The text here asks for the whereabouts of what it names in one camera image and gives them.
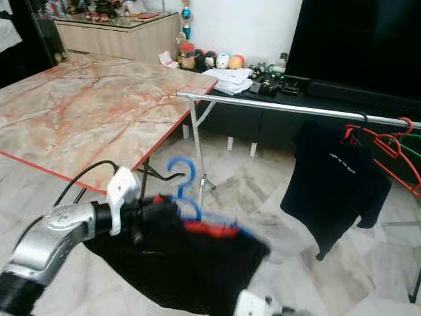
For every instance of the blue plastic hanger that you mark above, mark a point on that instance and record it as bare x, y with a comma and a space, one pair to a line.
181, 159

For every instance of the black shirt with red collar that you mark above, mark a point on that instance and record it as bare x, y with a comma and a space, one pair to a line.
177, 270

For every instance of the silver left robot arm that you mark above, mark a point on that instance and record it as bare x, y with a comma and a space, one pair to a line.
52, 240

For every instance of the red hanger with black hook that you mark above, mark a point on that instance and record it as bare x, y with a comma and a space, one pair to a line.
350, 133

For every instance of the red plastic hanger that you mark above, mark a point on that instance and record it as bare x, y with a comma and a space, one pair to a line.
385, 143

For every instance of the marble top folding table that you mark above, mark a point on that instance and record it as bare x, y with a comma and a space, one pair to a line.
92, 108

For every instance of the black television console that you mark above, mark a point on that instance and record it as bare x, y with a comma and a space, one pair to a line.
256, 125

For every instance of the pink tissue pack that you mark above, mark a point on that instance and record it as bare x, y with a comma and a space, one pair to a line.
168, 60

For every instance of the glass jar with red lid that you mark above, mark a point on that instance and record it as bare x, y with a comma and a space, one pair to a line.
186, 58

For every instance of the stack of white papers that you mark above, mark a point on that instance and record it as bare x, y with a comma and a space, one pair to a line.
233, 79

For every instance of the black plush toy red ears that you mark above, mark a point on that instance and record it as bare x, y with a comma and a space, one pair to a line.
199, 60

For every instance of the black mouse plush toy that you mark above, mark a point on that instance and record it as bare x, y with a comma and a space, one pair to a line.
209, 61

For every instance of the white round plush toy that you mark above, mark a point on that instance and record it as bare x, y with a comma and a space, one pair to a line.
222, 61

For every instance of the light wooden sideboard cabinet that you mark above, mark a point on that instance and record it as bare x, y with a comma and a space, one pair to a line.
115, 41

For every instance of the orange round plush toy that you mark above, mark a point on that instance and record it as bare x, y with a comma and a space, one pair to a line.
236, 62

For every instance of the navy t-shirt with white print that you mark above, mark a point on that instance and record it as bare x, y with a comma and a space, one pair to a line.
335, 191

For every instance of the gold and blue trophy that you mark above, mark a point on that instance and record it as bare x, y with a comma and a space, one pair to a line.
185, 23

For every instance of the small black electronic box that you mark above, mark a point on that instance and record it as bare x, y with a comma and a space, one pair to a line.
293, 87

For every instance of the red packet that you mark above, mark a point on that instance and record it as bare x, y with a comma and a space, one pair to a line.
148, 16

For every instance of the white bottle with black cap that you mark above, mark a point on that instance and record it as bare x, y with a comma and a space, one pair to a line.
281, 62

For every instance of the white robed figurine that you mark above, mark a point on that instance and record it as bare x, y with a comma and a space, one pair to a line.
131, 5

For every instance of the black soundbar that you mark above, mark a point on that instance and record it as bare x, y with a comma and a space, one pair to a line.
362, 92

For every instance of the black flat screen television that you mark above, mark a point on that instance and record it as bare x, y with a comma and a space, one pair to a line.
355, 39

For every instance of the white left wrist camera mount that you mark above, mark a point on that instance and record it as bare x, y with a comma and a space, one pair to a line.
123, 192

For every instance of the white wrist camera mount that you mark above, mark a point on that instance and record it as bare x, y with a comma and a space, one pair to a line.
250, 304
123, 192

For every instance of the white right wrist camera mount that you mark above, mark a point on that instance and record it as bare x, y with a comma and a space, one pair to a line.
250, 304

